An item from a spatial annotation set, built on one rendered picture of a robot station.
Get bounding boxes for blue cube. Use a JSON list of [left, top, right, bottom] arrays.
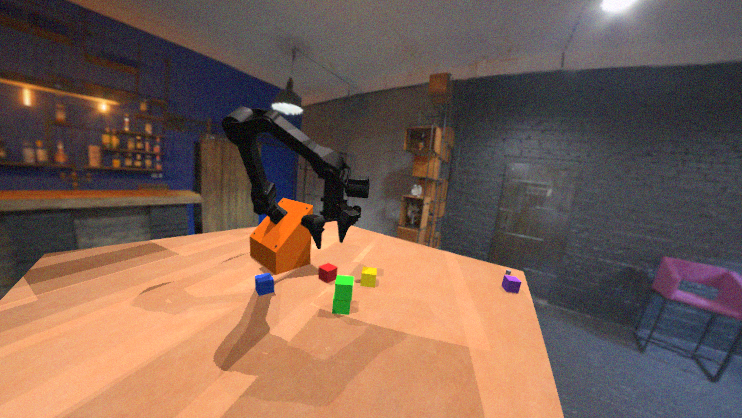
[[254, 273, 275, 296]]

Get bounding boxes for green block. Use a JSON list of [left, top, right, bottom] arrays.
[[332, 298, 351, 315], [334, 275, 353, 300]]

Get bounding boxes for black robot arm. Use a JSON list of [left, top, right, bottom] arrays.
[[221, 106, 370, 225]]

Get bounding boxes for purple cube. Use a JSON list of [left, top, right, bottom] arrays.
[[501, 275, 521, 293]]

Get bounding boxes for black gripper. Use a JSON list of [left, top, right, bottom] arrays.
[[301, 195, 353, 249]]

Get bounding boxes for yellow block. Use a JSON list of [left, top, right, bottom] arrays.
[[360, 267, 377, 288]]

